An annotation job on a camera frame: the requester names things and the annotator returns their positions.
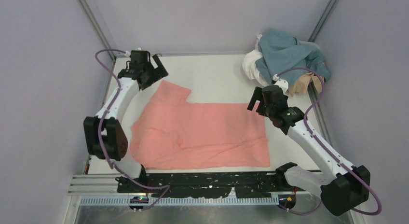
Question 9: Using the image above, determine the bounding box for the beige t-shirt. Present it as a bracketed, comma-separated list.
[288, 73, 325, 96]

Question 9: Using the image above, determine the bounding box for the white t-shirt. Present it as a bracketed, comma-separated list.
[242, 34, 269, 86]

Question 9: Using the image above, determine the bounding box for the white slotted cable duct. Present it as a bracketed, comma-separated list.
[79, 195, 279, 206]

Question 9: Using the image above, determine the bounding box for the pink t-shirt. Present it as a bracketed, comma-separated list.
[128, 81, 270, 170]

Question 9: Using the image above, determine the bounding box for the right aluminium corner post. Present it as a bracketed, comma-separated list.
[308, 0, 340, 42]

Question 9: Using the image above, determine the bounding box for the blue t-shirt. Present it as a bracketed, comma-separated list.
[255, 28, 331, 85]

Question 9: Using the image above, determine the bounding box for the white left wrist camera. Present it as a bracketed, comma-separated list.
[124, 47, 142, 57]

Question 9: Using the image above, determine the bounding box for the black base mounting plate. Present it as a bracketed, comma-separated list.
[116, 171, 307, 199]

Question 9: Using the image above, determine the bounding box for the left aluminium corner post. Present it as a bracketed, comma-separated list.
[72, 0, 116, 62]

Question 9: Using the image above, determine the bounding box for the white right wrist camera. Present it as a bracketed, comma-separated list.
[272, 74, 289, 94]

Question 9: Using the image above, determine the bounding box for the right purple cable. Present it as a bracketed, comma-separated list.
[274, 67, 383, 216]

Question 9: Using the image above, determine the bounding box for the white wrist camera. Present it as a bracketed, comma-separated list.
[272, 74, 289, 94]
[124, 47, 142, 57]

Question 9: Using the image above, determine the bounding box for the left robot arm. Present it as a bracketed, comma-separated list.
[83, 49, 168, 190]

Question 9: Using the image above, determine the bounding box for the aluminium corner post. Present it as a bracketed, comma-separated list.
[72, 0, 116, 62]
[308, 0, 340, 42]

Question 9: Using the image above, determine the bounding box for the purple cable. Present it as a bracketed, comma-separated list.
[274, 67, 383, 216]
[94, 49, 171, 211]

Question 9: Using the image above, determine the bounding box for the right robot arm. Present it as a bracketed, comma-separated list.
[247, 85, 370, 216]

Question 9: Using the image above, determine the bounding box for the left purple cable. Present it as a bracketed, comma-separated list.
[94, 49, 171, 211]

